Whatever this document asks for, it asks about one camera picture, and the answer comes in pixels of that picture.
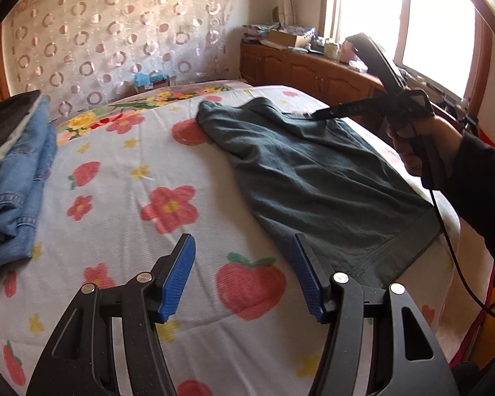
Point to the open cardboard box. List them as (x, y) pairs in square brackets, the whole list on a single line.
[(286, 38)]

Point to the dark green pants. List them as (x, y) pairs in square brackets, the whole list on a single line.
[(313, 173)]

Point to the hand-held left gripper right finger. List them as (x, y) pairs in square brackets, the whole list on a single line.
[(307, 276)]

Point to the pink container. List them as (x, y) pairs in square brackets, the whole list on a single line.
[(350, 49)]

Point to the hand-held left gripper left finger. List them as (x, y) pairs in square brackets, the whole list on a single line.
[(180, 276)]

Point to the person's right hand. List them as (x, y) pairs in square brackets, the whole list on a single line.
[(445, 136)]

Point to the wooden cabinet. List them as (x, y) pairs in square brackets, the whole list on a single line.
[(297, 68)]

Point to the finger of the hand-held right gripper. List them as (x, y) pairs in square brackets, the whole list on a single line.
[(350, 110)]

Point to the person's right forearm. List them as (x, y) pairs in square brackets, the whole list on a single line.
[(482, 181)]

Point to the white floral bed sheet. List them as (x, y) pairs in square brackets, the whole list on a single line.
[(123, 181)]

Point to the yellow floral blanket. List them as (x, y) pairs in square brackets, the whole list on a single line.
[(119, 117)]

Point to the black cloth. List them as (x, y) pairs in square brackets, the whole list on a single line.
[(4, 115)]

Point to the sheer curtain with circles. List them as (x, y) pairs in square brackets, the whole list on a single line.
[(107, 29)]

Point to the folded blue jeans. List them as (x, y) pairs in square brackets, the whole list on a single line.
[(20, 189)]

